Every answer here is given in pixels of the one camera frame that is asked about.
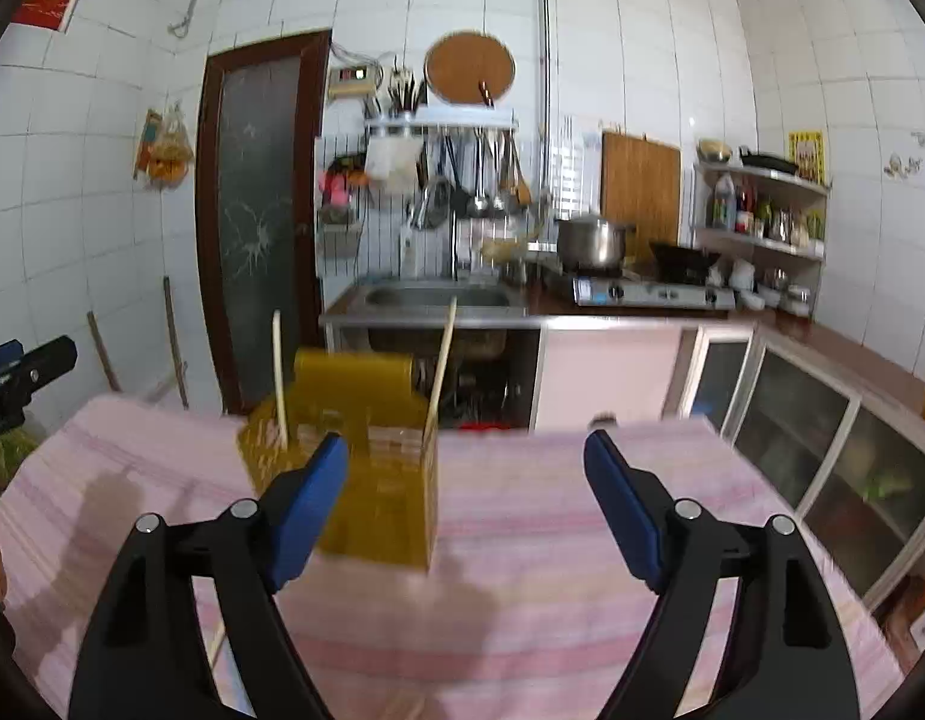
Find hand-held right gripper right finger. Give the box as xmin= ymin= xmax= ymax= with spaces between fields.
xmin=582 ymin=429 xmax=861 ymax=720

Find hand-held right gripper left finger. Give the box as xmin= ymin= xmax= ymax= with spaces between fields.
xmin=67 ymin=431 xmax=351 ymax=720

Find yellow perforated utensil holder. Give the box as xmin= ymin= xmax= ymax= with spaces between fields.
xmin=238 ymin=349 xmax=441 ymax=572

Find green yellow object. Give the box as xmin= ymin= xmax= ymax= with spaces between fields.
xmin=0 ymin=431 xmax=41 ymax=486

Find wooden stick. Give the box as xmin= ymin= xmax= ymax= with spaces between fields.
xmin=86 ymin=310 xmax=124 ymax=395
xmin=161 ymin=275 xmax=191 ymax=411

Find pink cabinet door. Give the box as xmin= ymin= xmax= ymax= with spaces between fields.
xmin=531 ymin=320 xmax=698 ymax=431

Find pink striped tablecloth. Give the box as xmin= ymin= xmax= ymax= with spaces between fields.
xmin=0 ymin=394 xmax=908 ymax=720

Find glass door kitchen cabinet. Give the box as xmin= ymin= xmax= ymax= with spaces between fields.
xmin=680 ymin=319 xmax=925 ymax=616

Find steel gas stove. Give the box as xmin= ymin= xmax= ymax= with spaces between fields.
xmin=569 ymin=268 xmax=738 ymax=313

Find steel kitchen sink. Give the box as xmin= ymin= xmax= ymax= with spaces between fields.
xmin=322 ymin=280 xmax=545 ymax=329

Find hanging plastic bag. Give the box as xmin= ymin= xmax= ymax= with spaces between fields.
xmin=134 ymin=103 xmax=197 ymax=190

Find black wok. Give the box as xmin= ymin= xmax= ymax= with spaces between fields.
xmin=647 ymin=240 xmax=723 ymax=280

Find steel cooking pot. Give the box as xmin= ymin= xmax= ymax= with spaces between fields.
xmin=554 ymin=214 xmax=636 ymax=272

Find metal corner shelf rack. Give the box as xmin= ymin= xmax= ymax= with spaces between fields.
xmin=690 ymin=160 xmax=833 ymax=317

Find clear oil bottle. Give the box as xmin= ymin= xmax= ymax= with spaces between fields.
xmin=710 ymin=172 xmax=738 ymax=233

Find rectangular wooden cutting board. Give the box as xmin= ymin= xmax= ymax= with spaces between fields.
xmin=600 ymin=130 xmax=683 ymax=260

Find hanging wooden spatula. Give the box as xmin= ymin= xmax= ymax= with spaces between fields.
xmin=507 ymin=133 xmax=534 ymax=209

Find black pan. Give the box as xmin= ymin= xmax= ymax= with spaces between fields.
xmin=737 ymin=145 xmax=801 ymax=176

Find white electrical box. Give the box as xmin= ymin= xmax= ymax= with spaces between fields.
xmin=326 ymin=64 xmax=383 ymax=100

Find vertical metal pipe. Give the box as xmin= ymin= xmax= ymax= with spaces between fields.
xmin=536 ymin=0 xmax=552 ymax=192

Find round wooden cutting board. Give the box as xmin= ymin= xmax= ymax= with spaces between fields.
xmin=422 ymin=30 xmax=518 ymax=107

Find yellow wall poster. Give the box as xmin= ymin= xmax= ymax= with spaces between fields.
xmin=788 ymin=129 xmax=827 ymax=185

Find white wall utensil rack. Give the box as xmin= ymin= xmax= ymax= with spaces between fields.
xmin=362 ymin=106 xmax=521 ymax=137

